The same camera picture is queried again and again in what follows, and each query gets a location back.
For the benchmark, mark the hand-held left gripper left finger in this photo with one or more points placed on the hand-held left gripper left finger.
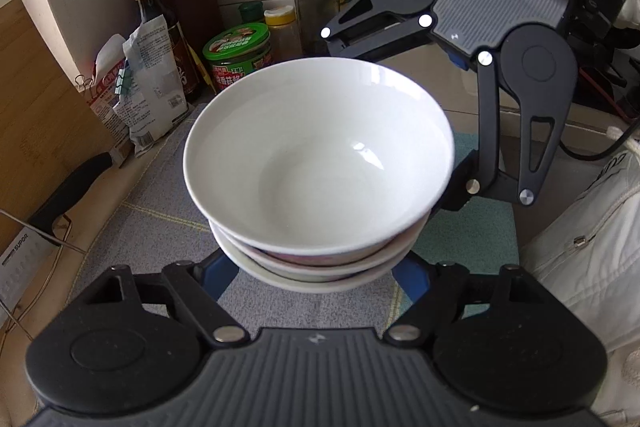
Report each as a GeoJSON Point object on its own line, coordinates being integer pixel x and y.
{"type": "Point", "coordinates": [217, 277]}

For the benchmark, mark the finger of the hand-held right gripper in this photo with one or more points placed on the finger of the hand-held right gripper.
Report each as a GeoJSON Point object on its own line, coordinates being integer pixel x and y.
{"type": "Point", "coordinates": [370, 42]}
{"type": "Point", "coordinates": [487, 122]}

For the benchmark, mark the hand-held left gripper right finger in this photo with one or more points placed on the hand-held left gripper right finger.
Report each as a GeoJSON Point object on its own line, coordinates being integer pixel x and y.
{"type": "Point", "coordinates": [412, 279]}

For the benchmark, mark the red-capped clear bottle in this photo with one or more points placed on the red-capped clear bottle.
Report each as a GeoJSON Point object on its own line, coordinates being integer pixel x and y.
{"type": "Point", "coordinates": [315, 7]}

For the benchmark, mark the grey checked dish mat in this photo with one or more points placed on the grey checked dish mat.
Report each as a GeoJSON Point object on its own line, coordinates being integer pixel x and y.
{"type": "Point", "coordinates": [150, 232]}

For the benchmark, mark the yellow-lidded jar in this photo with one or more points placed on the yellow-lidded jar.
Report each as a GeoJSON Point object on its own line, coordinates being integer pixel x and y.
{"type": "Point", "coordinates": [280, 37]}

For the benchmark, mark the small green-capped jar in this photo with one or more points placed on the small green-capped jar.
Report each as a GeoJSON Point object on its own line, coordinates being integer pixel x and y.
{"type": "Point", "coordinates": [251, 12]}

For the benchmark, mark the green-lidded sauce jar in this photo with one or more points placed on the green-lidded sauce jar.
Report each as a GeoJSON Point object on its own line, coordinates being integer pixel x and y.
{"type": "Point", "coordinates": [235, 57]}

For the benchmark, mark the person's white jacket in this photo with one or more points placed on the person's white jacket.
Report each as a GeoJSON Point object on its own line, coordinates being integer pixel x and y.
{"type": "Point", "coordinates": [590, 257]}

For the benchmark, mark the dark knife block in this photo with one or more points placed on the dark knife block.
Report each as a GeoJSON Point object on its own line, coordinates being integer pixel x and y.
{"type": "Point", "coordinates": [195, 7]}

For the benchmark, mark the white printed bag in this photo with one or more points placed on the white printed bag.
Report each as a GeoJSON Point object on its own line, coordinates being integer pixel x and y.
{"type": "Point", "coordinates": [150, 97]}

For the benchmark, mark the red printed bag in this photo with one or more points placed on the red printed bag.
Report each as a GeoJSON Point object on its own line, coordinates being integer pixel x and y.
{"type": "Point", "coordinates": [105, 107]}

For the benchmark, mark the green binder clip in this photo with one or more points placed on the green binder clip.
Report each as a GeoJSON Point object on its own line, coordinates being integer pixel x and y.
{"type": "Point", "coordinates": [122, 81]}

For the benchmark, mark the black binder clip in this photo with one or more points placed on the black binder clip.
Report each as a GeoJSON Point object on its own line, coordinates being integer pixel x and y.
{"type": "Point", "coordinates": [86, 83]}

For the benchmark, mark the bamboo cutting board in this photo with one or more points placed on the bamboo cutting board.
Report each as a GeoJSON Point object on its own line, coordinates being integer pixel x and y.
{"type": "Point", "coordinates": [40, 117]}

